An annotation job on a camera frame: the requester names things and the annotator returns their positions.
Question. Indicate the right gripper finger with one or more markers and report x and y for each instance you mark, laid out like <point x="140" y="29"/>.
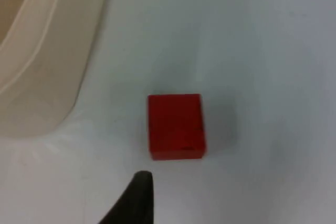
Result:
<point x="136" y="203"/>

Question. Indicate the red cube block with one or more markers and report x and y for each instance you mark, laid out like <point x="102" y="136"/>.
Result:
<point x="176" y="127"/>

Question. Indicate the cream box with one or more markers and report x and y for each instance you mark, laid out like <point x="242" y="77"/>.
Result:
<point x="50" y="58"/>

